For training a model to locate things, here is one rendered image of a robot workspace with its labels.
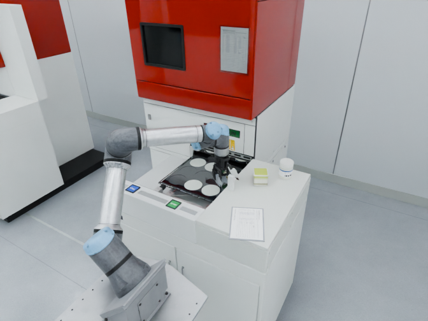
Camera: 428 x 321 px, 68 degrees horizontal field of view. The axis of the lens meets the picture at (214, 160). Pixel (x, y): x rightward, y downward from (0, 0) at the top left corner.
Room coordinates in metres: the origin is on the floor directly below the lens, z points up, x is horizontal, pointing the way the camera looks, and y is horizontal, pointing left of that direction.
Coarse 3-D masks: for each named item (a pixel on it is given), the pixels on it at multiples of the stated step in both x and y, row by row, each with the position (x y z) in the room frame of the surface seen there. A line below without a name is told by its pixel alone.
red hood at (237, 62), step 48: (144, 0) 1.90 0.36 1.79; (192, 0) 1.74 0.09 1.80; (240, 0) 1.61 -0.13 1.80; (288, 0) 1.93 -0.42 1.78; (144, 48) 1.92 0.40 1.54; (192, 48) 1.75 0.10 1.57; (240, 48) 1.60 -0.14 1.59; (288, 48) 2.00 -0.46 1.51; (144, 96) 1.95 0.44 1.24; (192, 96) 1.76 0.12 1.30; (240, 96) 1.60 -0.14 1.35
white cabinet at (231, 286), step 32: (128, 224) 1.30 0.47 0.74; (160, 256) 1.19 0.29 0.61; (192, 256) 1.08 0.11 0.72; (224, 256) 1.00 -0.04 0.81; (288, 256) 1.21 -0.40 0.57; (224, 288) 0.99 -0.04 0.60; (256, 288) 0.91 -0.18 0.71; (288, 288) 1.33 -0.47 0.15; (224, 320) 0.99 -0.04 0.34; (256, 320) 0.91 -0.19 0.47
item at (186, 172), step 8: (208, 160) 1.70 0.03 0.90; (184, 168) 1.61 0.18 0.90; (192, 168) 1.61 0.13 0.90; (200, 168) 1.61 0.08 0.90; (168, 176) 1.52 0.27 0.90; (176, 176) 1.52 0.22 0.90; (184, 176) 1.52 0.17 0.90; (192, 176) 1.52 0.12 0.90; (200, 176) 1.52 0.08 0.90; (208, 176) 1.52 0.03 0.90; (168, 184) 1.45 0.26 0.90; (176, 184) 1.45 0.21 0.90; (184, 184) 1.44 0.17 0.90; (208, 184) 1.44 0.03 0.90; (216, 184) 1.44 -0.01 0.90; (224, 184) 1.44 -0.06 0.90; (192, 192) 1.36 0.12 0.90; (200, 192) 1.36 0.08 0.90
